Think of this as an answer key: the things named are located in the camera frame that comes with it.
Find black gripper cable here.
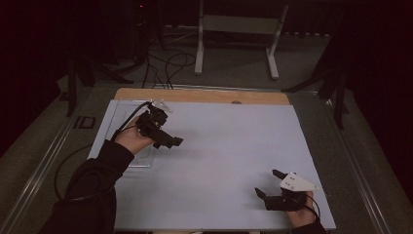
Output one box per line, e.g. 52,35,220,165
54,100,154,204
305,192,322,220

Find clear plastic tray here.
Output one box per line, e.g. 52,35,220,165
106,98,164,169

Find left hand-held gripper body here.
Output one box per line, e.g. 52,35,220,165
135,99,173,143

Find white metal stand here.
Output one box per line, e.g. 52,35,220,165
193,0,290,81

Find person's right hand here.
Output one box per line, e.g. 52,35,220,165
284,191,319,229

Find black floor cables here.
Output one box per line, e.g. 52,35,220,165
141,51,198,90

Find white table cover sheet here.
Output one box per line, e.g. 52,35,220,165
87,98,337,232

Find black metal stand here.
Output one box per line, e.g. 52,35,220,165
282,35,351,131

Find metal floor rail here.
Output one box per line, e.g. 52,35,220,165
0,87,98,234
319,92,395,234

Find person's left hand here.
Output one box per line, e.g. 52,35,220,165
114,116,156,156

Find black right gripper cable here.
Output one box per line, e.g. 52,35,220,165
305,192,322,220

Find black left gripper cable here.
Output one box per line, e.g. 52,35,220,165
54,100,154,204

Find black tripod stand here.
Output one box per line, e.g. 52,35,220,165
65,48,134,118

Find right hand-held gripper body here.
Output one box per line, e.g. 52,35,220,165
263,172,319,213

